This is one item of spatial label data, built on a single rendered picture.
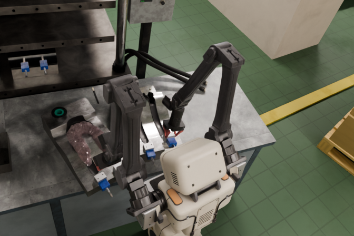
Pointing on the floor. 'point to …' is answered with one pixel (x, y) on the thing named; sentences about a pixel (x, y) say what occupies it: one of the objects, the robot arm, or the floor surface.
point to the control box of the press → (150, 4)
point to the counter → (275, 3)
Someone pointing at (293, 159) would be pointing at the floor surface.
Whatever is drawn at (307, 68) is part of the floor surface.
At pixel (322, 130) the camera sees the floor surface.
